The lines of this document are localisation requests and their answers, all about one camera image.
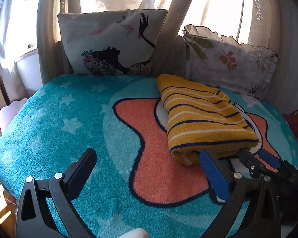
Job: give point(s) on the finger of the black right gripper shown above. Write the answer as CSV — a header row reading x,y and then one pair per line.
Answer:
x,y
270,157
254,166

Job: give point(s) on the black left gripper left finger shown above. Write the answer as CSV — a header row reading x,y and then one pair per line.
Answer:
x,y
34,218

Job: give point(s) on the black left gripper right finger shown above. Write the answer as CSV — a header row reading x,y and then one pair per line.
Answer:
x,y
262,218

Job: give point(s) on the yellow striped knit sweater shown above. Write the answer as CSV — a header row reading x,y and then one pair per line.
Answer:
x,y
199,118

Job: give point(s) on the white gloved left hand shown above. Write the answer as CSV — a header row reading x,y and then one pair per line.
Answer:
x,y
136,233

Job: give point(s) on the turquoise star fleece blanket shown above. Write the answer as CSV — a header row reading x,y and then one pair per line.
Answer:
x,y
135,183

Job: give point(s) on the floral leaf print pillow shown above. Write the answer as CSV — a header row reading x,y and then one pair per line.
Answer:
x,y
220,61

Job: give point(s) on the white radiator under window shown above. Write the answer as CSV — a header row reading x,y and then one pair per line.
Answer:
x,y
28,68

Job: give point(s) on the woman silhouette print pillow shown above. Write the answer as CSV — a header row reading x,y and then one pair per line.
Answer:
x,y
111,42

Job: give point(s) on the beige sheer curtain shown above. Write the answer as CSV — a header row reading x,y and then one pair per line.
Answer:
x,y
26,23

